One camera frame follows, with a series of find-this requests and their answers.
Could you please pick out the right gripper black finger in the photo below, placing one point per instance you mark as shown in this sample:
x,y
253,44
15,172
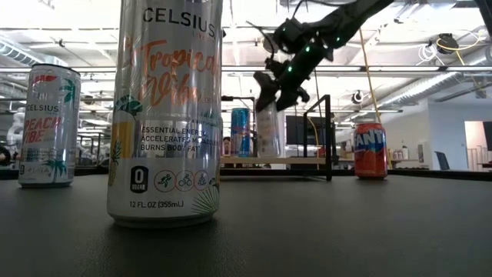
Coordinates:
x,y
267,92
290,94

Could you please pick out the white Celsius energy drink can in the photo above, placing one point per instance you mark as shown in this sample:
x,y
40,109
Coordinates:
x,y
269,132

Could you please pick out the blue silver Red Bull can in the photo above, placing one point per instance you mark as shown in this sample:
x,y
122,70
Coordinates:
x,y
240,132

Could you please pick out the red Fanta can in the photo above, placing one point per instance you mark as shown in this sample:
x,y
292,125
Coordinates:
x,y
371,150

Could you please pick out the white Celsius Tropical Vibe can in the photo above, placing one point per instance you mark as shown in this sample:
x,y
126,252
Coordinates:
x,y
165,115

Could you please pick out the white Celsius Peach Vibe can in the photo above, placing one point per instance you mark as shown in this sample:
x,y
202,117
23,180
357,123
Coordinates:
x,y
50,127

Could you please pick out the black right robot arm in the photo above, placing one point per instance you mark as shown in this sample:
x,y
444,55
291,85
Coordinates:
x,y
357,17

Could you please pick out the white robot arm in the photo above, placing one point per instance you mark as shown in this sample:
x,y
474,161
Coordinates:
x,y
15,129

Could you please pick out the black computer monitor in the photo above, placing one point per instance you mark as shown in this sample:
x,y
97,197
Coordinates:
x,y
296,131

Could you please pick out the black round hanging device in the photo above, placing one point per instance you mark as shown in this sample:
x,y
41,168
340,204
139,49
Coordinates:
x,y
357,96

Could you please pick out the dark office chair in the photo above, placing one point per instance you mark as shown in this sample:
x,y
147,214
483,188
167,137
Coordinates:
x,y
442,160

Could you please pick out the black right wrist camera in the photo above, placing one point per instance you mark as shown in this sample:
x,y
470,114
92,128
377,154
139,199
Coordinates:
x,y
288,34

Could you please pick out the wooden shelf with black frame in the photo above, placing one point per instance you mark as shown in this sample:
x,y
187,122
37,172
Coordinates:
x,y
269,160

